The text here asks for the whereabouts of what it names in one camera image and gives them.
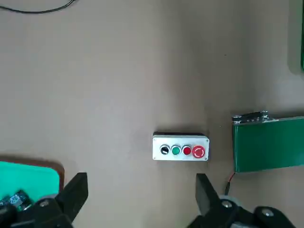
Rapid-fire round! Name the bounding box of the long green plastic tray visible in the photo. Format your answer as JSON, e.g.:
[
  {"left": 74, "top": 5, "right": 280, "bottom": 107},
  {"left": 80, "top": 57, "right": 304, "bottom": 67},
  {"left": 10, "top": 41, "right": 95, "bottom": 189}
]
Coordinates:
[{"left": 299, "top": 30, "right": 304, "bottom": 70}]

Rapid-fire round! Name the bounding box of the red and black conveyor wire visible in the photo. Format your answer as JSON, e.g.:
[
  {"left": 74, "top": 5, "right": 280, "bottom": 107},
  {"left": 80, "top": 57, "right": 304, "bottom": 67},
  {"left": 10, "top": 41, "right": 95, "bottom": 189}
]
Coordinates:
[{"left": 223, "top": 172, "right": 236, "bottom": 196}]

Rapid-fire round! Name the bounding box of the grey push-button control box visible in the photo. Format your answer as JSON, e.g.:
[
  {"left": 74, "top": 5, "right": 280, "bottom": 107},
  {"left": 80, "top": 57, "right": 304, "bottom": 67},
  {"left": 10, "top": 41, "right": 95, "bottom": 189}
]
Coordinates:
[{"left": 152, "top": 132, "right": 210, "bottom": 162}]

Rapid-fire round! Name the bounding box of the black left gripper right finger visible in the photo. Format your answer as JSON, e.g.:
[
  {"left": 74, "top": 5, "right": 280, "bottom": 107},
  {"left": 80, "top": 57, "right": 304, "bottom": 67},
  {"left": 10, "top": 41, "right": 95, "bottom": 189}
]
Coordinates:
[{"left": 187, "top": 173, "right": 297, "bottom": 228}]

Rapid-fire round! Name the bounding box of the black push-button switch part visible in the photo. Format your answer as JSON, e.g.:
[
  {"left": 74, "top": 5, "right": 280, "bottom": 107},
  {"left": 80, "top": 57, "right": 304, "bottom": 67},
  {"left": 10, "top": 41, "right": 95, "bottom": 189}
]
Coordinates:
[{"left": 9, "top": 189, "right": 34, "bottom": 211}]

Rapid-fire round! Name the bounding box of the green belt conveyor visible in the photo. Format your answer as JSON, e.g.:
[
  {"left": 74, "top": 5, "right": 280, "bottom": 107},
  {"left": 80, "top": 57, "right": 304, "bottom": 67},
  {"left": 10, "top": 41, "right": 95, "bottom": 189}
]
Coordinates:
[{"left": 231, "top": 110, "right": 304, "bottom": 173}]

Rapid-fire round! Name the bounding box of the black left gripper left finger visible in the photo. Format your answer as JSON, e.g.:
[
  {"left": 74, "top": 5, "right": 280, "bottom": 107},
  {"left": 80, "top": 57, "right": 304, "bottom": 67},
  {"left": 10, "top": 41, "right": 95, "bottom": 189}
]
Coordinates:
[{"left": 0, "top": 172, "right": 89, "bottom": 228}]

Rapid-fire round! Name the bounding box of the black table cable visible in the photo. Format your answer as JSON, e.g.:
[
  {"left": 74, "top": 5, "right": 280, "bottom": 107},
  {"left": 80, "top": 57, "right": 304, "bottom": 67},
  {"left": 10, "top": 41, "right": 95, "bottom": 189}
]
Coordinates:
[{"left": 0, "top": 0, "right": 76, "bottom": 14}]

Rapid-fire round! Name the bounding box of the small green plastic tray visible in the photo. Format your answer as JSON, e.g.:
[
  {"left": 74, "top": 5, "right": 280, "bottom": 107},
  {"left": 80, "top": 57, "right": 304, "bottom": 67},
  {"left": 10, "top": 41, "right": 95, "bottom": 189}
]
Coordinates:
[{"left": 0, "top": 161, "right": 60, "bottom": 202}]

